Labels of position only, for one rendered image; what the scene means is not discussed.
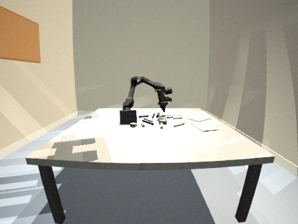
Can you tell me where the grey keyboard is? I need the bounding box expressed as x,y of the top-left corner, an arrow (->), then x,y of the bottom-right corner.
159,116 -> 167,124

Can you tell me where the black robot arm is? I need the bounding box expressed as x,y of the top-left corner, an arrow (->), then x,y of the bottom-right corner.
122,76 -> 173,110

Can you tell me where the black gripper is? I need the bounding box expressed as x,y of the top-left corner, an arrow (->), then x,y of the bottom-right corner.
158,95 -> 168,113

